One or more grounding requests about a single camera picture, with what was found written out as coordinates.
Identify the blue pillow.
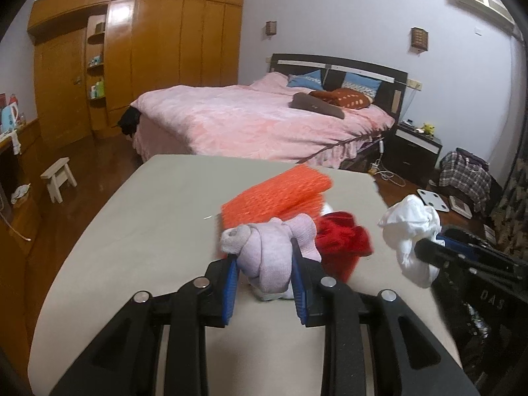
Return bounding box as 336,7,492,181
342,73,382,99
286,70,324,90

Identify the crumpled white tissue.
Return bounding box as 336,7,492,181
10,183,31,205

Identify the brown cushion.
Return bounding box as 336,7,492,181
289,93,346,120

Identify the wooden wardrobe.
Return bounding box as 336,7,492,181
27,0,246,149

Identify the plaid bag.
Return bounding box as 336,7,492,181
438,148,493,213

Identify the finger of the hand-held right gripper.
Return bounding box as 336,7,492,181
414,237,528,287
436,225,528,272

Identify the dark nightstand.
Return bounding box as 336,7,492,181
388,121,443,186

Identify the bed with pink cover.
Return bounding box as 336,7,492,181
130,53,409,172

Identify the white flat box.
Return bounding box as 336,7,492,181
449,195,474,218

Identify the white cloth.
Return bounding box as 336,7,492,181
378,194,443,288

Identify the white bathroom scale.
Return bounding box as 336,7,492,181
416,189,450,213

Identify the large orange foam net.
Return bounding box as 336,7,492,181
221,164,333,232

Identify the white power strip cable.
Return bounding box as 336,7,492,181
368,140,407,185

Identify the white wooden stool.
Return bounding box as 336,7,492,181
40,157,78,204

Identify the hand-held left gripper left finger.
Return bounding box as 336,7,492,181
49,253,241,396

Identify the patterned dark cloth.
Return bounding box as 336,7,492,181
493,161,528,256

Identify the red dotted pillow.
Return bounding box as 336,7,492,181
309,88,372,110

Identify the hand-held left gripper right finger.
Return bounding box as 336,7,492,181
290,237,481,396

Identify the wall air conditioner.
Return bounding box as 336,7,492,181
449,0,516,25

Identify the black cloth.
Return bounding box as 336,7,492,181
117,106,143,138

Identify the red cloth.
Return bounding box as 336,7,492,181
315,211,374,283

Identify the pink sock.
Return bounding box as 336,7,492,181
218,213,322,302

